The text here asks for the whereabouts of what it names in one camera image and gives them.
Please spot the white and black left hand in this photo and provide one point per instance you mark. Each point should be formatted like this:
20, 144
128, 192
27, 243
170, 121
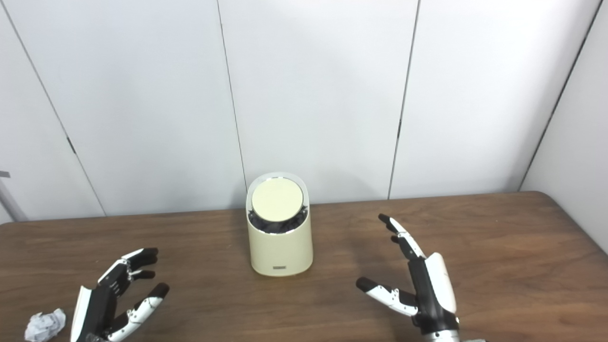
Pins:
97, 306

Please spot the white and black right hand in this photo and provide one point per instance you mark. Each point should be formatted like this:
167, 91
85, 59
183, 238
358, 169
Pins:
434, 294

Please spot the white paper ball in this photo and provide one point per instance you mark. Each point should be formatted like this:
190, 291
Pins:
45, 325

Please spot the cream-colored table bin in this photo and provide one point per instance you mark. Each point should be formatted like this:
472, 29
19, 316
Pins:
280, 249

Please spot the round cream bin lid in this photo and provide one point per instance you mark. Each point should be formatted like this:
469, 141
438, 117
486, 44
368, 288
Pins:
278, 199

